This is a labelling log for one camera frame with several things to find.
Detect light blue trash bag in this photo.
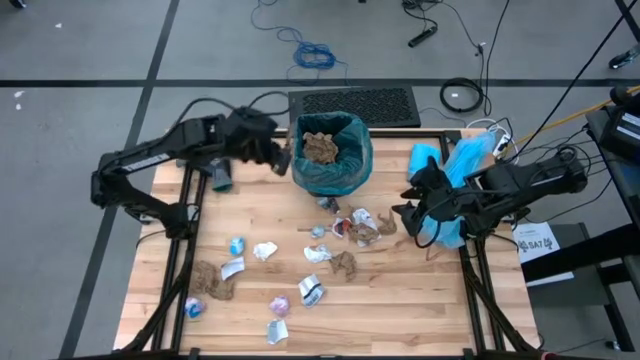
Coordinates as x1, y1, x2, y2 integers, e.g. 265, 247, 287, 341
418, 130, 499, 250

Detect long black diagonal cable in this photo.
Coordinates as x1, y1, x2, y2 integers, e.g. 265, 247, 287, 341
502, 7, 640, 164

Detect yellow cable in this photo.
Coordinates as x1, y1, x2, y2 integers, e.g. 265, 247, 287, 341
512, 84, 640, 146

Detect black stand beam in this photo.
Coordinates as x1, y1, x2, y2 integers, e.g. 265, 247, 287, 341
519, 223, 640, 285

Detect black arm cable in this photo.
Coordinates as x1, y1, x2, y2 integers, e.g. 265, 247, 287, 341
169, 89, 292, 132
413, 199, 444, 250

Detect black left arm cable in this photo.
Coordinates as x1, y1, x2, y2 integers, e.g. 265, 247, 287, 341
169, 89, 292, 132

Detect white printed paper sign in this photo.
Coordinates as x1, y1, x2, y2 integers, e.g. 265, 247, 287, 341
512, 221, 561, 265

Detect black box device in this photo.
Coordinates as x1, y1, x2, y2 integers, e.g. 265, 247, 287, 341
598, 107, 640, 162

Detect blue coiled cable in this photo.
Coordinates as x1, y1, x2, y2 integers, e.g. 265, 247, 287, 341
249, 0, 351, 86

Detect red black printed wrapper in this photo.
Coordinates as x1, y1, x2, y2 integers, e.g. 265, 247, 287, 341
331, 217, 353, 239

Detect grey side table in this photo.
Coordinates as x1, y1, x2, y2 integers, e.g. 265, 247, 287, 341
524, 222, 631, 309

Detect grey black stand foot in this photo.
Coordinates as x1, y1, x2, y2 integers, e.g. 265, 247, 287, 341
607, 43, 640, 71

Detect black perforated floor mat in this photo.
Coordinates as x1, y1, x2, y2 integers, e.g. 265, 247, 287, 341
288, 85, 422, 129

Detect teal bag-lined trash bin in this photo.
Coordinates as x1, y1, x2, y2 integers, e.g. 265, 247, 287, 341
289, 110, 375, 197

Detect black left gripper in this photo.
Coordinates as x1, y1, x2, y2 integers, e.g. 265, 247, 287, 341
225, 106, 293, 177

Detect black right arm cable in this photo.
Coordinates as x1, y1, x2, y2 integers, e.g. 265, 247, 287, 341
413, 199, 444, 250

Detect black power strip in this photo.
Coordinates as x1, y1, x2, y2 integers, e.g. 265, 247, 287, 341
407, 24, 439, 49

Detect silver white wrapper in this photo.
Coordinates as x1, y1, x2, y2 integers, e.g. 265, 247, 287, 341
266, 318, 290, 346

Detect brown paper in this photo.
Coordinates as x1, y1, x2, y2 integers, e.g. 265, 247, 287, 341
189, 259, 237, 301
328, 250, 359, 282
376, 208, 399, 236
348, 222, 381, 248
302, 131, 340, 165

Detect black plastic trash bin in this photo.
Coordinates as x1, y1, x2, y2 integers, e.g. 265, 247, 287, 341
302, 185, 354, 199

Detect white power strip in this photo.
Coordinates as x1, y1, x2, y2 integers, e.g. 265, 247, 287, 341
492, 132, 512, 156

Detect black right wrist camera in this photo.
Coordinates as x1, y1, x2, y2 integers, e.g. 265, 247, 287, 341
412, 156, 452, 190

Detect dark side desk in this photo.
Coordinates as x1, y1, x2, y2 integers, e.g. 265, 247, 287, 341
584, 104, 640, 231

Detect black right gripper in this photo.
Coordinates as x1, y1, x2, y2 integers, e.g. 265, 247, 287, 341
392, 185, 472, 237

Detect folded light blue trash bags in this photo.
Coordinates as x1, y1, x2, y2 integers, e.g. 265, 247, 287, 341
407, 143, 444, 181

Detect black coiled cable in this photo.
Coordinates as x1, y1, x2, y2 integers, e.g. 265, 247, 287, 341
438, 76, 485, 114

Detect pink plastic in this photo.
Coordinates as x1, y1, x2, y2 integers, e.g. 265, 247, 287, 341
268, 294, 291, 318

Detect white paper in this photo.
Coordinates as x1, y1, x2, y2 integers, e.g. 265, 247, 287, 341
303, 243, 334, 264
252, 241, 279, 262

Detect white paper scrap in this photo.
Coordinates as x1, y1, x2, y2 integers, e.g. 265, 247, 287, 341
220, 256, 246, 282

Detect blue pink plastic wad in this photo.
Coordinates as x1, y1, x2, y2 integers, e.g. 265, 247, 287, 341
183, 296, 207, 320

